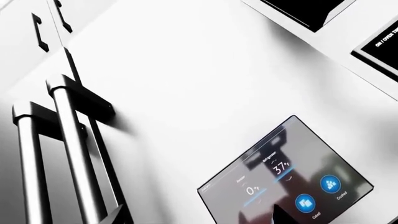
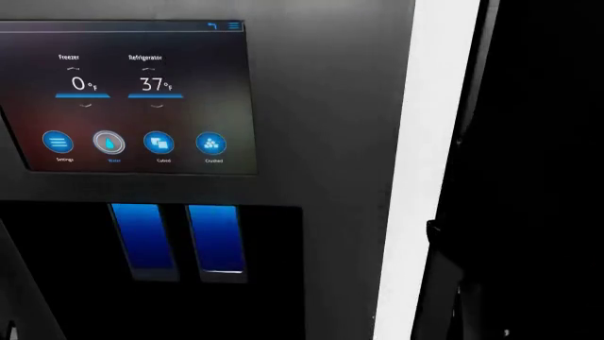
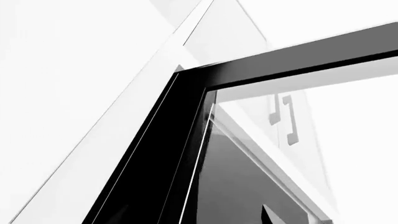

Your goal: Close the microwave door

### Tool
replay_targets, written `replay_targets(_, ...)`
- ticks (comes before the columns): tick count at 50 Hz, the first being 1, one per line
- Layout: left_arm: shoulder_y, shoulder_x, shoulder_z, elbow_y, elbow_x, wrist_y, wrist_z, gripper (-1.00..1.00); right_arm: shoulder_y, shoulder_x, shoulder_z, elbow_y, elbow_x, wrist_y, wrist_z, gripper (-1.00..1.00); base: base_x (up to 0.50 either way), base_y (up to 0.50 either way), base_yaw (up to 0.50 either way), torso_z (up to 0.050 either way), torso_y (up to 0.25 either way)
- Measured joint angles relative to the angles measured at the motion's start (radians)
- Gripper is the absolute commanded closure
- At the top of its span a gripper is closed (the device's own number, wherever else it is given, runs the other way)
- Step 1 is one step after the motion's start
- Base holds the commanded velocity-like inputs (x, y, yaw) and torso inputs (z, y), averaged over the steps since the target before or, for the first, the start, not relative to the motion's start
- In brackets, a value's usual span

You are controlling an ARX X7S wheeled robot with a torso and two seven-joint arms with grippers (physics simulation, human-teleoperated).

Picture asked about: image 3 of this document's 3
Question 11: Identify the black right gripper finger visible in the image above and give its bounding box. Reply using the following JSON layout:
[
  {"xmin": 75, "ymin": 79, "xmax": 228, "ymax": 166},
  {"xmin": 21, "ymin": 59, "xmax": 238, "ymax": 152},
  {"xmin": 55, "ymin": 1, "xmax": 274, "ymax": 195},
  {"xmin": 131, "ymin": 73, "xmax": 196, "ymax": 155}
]
[{"xmin": 261, "ymin": 203, "xmax": 285, "ymax": 224}]

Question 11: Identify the black glass microwave door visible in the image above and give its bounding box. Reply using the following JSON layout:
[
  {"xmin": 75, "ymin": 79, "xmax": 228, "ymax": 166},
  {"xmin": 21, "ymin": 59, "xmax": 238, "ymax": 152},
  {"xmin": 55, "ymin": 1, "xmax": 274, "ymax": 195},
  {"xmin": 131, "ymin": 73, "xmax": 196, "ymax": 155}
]
[{"xmin": 81, "ymin": 22, "xmax": 398, "ymax": 224}]

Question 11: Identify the white cabinet panel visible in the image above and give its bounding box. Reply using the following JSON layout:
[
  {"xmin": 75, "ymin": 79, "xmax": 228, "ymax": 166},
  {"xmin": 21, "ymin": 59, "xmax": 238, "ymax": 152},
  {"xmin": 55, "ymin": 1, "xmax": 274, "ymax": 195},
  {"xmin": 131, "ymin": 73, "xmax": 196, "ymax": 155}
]
[{"xmin": 0, "ymin": 0, "xmax": 215, "ymax": 224}]

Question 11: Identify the grey cabinet handle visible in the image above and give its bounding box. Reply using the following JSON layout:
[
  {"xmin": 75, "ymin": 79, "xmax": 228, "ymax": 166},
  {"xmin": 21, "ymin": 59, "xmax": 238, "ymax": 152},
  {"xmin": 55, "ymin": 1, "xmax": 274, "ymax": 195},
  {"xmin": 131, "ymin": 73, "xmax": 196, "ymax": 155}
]
[{"xmin": 282, "ymin": 94, "xmax": 300, "ymax": 146}]

